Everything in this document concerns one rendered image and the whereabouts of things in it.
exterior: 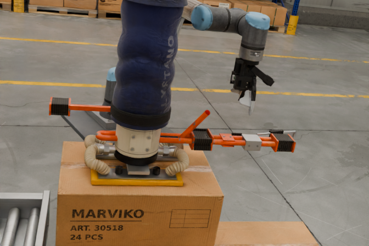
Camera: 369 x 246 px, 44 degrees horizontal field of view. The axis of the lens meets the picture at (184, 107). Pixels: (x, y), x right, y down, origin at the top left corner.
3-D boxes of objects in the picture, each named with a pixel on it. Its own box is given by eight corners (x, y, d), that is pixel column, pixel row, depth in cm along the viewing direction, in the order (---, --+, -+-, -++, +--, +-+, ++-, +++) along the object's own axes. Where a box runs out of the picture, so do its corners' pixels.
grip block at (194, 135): (191, 151, 179) (194, 137, 177) (186, 139, 188) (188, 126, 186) (212, 151, 181) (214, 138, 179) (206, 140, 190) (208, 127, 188)
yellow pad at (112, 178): (90, 185, 165) (91, 173, 163) (90, 171, 174) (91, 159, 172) (183, 186, 173) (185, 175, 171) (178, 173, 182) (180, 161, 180)
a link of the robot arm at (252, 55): (260, 45, 178) (268, 51, 169) (257, 57, 179) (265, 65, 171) (237, 43, 176) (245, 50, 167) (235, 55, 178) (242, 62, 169)
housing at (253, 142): (244, 150, 185) (246, 140, 184) (239, 143, 192) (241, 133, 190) (260, 151, 187) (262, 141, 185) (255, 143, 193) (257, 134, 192)
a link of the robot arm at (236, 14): (219, 5, 180) (235, 11, 170) (245, 7, 185) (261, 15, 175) (215, 28, 183) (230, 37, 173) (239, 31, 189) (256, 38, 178)
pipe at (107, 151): (91, 173, 166) (92, 160, 163) (90, 141, 188) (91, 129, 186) (183, 175, 174) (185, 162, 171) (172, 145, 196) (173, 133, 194)
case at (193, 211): (53, 284, 172) (57, 194, 158) (59, 219, 208) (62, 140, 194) (207, 279, 186) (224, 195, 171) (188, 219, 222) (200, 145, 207)
